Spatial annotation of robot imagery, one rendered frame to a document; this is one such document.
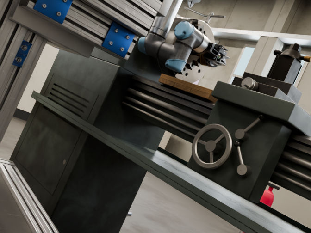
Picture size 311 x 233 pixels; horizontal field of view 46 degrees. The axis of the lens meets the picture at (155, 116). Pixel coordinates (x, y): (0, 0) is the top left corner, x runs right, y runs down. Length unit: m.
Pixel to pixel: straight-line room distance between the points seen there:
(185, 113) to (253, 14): 4.73
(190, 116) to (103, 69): 0.56
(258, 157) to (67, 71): 1.24
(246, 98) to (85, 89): 0.93
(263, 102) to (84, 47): 0.60
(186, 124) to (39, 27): 0.68
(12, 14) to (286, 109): 0.88
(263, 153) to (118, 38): 0.58
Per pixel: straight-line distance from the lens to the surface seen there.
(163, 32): 1.55
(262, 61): 5.24
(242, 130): 1.22
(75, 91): 1.97
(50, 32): 1.23
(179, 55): 1.49
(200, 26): 1.80
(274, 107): 1.18
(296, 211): 4.57
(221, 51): 1.64
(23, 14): 1.20
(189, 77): 1.87
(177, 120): 1.55
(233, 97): 1.26
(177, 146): 6.04
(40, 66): 4.71
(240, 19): 6.28
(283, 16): 5.44
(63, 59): 2.18
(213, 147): 1.24
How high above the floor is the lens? 0.72
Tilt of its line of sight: level
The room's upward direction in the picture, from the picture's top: 25 degrees clockwise
